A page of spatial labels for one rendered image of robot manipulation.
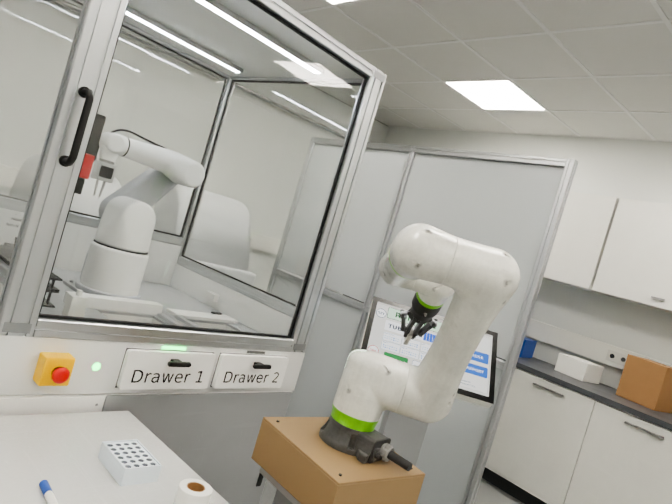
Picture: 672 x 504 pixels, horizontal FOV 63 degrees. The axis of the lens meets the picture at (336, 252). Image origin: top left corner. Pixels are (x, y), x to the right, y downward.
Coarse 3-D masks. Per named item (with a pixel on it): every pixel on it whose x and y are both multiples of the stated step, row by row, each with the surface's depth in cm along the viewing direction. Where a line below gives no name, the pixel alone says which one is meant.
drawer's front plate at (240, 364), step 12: (228, 360) 173; (240, 360) 177; (252, 360) 181; (264, 360) 184; (276, 360) 188; (288, 360) 193; (216, 372) 172; (240, 372) 178; (252, 372) 182; (264, 372) 186; (216, 384) 172; (228, 384) 176; (240, 384) 179; (252, 384) 183; (264, 384) 187; (276, 384) 191
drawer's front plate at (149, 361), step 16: (128, 352) 148; (144, 352) 151; (160, 352) 155; (176, 352) 159; (192, 352) 164; (128, 368) 149; (144, 368) 152; (160, 368) 156; (176, 368) 160; (192, 368) 164; (208, 368) 168; (128, 384) 150; (144, 384) 154; (160, 384) 157; (176, 384) 161; (192, 384) 165
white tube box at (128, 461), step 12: (108, 444) 122; (120, 444) 124; (132, 444) 125; (108, 456) 119; (120, 456) 118; (132, 456) 120; (144, 456) 122; (108, 468) 118; (120, 468) 114; (132, 468) 114; (144, 468) 116; (156, 468) 118; (120, 480) 113; (132, 480) 115; (144, 480) 117; (156, 480) 119
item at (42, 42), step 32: (0, 0) 179; (32, 0) 157; (64, 0) 139; (0, 32) 172; (32, 32) 152; (64, 32) 135; (0, 64) 166; (32, 64) 147; (64, 64) 132; (0, 96) 160; (32, 96) 142; (0, 128) 155; (32, 128) 138; (0, 160) 150; (32, 160) 134; (0, 192) 145; (0, 224) 141
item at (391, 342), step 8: (384, 336) 210; (392, 336) 211; (400, 336) 212; (384, 344) 208; (392, 344) 209; (400, 344) 210; (408, 344) 210; (416, 344) 211; (424, 344) 211; (400, 352) 207; (408, 352) 208; (416, 352) 209; (424, 352) 209
